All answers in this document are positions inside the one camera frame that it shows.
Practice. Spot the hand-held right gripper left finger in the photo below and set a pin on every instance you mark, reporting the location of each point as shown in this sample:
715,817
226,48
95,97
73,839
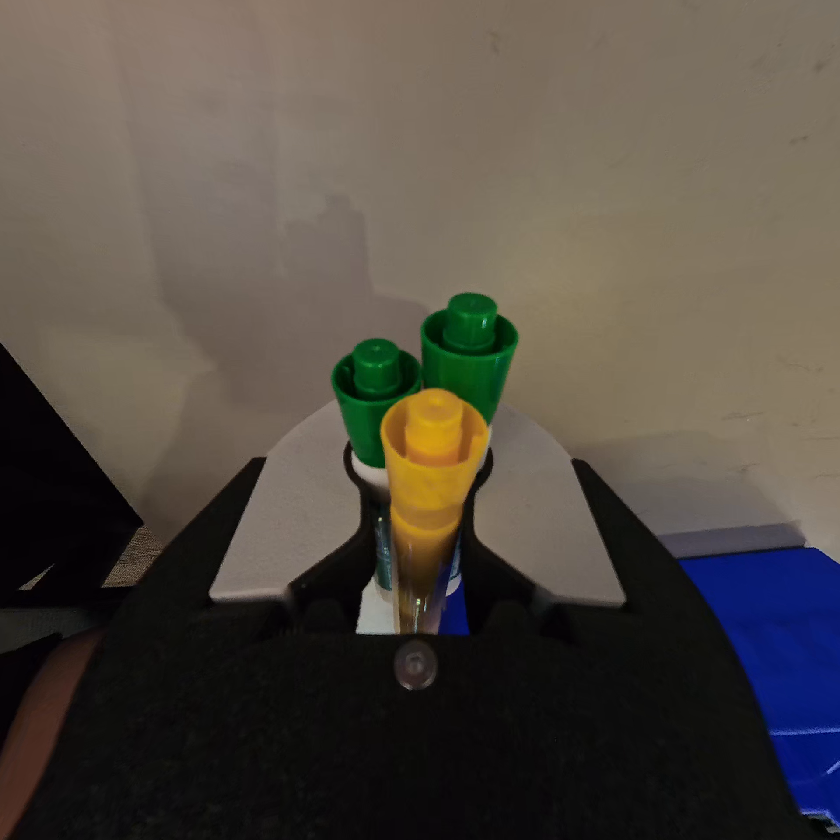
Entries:
289,518

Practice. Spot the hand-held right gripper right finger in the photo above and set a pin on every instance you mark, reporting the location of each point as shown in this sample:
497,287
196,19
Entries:
544,525

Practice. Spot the yellow marker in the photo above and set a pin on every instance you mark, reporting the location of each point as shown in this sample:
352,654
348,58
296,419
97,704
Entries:
430,459

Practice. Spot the green marker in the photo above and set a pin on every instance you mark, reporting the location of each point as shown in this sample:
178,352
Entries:
367,394
469,361

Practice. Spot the person's right forearm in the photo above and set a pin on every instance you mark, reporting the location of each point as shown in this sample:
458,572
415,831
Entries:
26,754

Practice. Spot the white desk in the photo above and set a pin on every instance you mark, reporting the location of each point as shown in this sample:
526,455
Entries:
590,197

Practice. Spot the black panel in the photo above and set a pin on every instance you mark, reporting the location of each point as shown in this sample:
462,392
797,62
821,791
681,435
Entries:
52,492

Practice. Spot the blue plastic box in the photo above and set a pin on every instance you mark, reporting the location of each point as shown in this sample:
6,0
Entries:
774,623

